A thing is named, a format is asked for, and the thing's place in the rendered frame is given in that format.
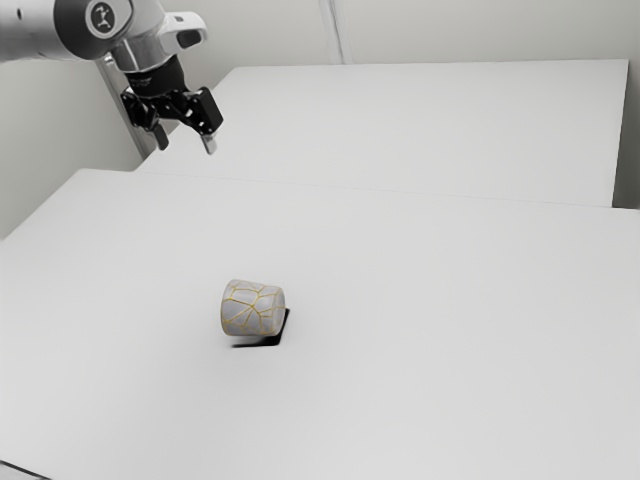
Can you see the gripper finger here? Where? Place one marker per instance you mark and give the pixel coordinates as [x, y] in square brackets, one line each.
[202, 117]
[145, 116]

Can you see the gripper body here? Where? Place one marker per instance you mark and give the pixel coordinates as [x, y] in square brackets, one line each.
[156, 81]

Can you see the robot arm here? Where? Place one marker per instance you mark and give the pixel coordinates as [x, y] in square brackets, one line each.
[75, 30]

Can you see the grey mug with gold cracks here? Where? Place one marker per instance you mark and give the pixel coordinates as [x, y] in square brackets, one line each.
[252, 310]

